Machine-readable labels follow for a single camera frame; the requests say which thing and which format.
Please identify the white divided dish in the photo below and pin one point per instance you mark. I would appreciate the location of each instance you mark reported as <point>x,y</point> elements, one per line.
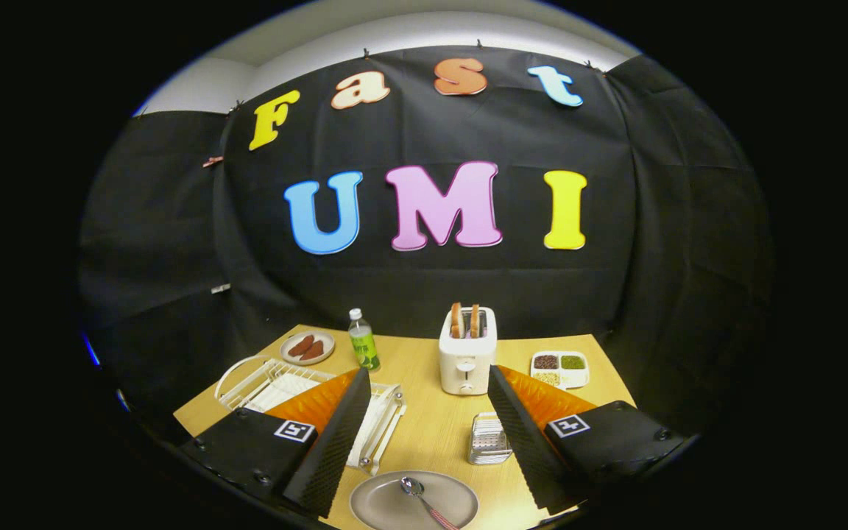
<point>575,378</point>

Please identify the small beige plate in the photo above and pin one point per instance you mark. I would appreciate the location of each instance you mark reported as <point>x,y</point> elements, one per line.
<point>328,342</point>

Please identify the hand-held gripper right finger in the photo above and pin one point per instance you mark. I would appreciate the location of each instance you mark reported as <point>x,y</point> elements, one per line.
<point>523,445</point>

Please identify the dark red beans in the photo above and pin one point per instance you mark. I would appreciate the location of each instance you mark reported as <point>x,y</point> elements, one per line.
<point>545,361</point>

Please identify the toasted bread slice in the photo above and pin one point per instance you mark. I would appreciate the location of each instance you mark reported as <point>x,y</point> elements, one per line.
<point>474,321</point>
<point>456,321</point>

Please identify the green label drink bottle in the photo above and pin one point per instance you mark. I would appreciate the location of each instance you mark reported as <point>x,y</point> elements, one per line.
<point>364,346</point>

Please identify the green beans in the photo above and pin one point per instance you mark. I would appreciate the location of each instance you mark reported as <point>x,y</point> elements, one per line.
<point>573,361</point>

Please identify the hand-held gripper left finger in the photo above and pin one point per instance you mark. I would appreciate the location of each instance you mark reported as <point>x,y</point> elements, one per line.
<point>332,453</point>

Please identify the small red clip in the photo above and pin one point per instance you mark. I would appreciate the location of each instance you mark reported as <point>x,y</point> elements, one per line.
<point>212,160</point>

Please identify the white toaster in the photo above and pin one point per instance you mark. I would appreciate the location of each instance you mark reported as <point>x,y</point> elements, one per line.
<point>466,361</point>

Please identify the yellow soybeans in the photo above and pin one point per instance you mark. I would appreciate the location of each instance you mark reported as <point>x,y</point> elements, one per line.
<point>548,378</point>

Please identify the grey plate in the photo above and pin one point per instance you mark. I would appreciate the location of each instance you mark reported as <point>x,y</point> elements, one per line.
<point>387,504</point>

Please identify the black backdrop cloth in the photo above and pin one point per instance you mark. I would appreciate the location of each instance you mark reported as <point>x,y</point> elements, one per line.
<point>424,294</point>

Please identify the brown meat piece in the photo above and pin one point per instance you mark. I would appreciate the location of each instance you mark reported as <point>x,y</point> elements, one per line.
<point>299,345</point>
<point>313,350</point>

